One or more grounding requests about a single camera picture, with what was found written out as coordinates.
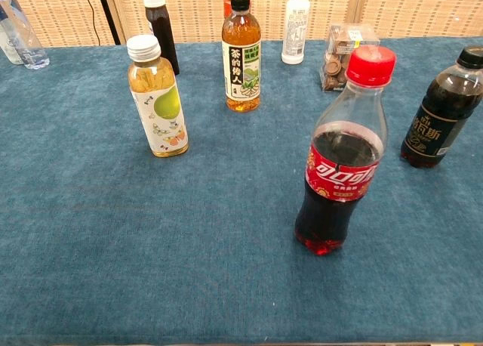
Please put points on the black-capped dark soda bottle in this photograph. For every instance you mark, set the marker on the black-capped dark soda bottle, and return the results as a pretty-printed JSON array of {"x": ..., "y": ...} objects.
[{"x": 434, "y": 134}]

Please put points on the white-capped pear juice bottle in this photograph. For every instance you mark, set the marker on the white-capped pear juice bottle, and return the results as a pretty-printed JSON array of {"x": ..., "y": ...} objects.
[{"x": 162, "y": 108}]

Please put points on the clear water bottle white cap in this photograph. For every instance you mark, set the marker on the clear water bottle white cap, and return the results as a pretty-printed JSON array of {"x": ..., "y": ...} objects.
[{"x": 32, "y": 51}]

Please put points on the white plastic bottle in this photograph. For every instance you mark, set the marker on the white plastic bottle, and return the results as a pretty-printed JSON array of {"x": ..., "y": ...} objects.
[{"x": 296, "y": 28}]

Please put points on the orange drink can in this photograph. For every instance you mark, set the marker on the orange drink can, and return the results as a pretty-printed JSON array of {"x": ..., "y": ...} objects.
[{"x": 226, "y": 8}]

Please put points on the blue tablecloth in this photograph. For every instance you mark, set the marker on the blue tablecloth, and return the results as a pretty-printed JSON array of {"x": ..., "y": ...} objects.
[{"x": 226, "y": 248}]

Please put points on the cola bottle red cap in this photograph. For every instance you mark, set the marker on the cola bottle red cap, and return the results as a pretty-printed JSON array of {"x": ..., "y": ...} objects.
[{"x": 339, "y": 210}]

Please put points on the dark juice bottle white cap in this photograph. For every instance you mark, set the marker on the dark juice bottle white cap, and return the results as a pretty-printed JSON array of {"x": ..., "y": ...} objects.
[{"x": 163, "y": 25}]

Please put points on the bamboo folding screen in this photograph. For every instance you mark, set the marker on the bamboo folding screen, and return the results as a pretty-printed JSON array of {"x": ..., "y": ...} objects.
[{"x": 415, "y": 10}]

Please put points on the clear box of chocolate balls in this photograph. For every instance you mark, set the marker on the clear box of chocolate balls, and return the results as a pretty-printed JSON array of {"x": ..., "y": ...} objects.
[{"x": 336, "y": 59}]

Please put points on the amber tea bottle black cap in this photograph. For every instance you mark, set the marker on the amber tea bottle black cap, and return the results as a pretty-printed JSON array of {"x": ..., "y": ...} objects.
[{"x": 241, "y": 78}]

